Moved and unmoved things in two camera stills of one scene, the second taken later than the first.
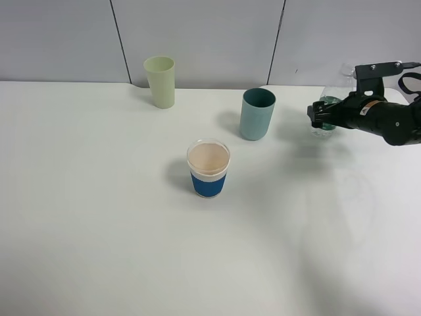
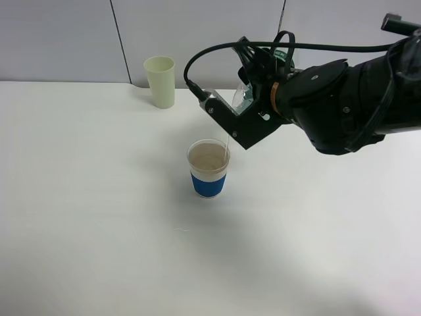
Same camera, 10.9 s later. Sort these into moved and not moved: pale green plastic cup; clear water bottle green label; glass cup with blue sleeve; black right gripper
Moved: clear water bottle green label; black right gripper
Not moved: pale green plastic cup; glass cup with blue sleeve
